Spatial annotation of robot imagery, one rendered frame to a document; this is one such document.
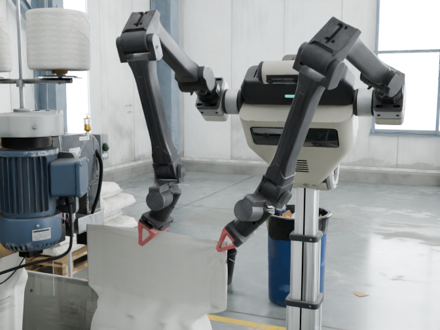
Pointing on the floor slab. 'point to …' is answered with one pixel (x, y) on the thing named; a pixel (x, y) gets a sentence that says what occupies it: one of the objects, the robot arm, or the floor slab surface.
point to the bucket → (230, 264)
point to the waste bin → (282, 281)
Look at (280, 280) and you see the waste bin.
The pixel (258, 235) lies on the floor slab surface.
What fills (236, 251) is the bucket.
